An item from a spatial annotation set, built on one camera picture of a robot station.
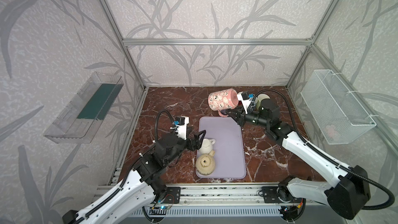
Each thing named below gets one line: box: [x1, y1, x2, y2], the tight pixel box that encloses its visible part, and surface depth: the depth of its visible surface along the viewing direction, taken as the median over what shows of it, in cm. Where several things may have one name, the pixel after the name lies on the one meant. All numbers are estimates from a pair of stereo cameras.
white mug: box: [198, 137, 216, 154], surface depth 83 cm
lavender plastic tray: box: [195, 116, 247, 179], surface depth 88 cm
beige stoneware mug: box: [195, 149, 216, 176], surface depth 77 cm
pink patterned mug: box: [207, 88, 239, 118], surface depth 68 cm
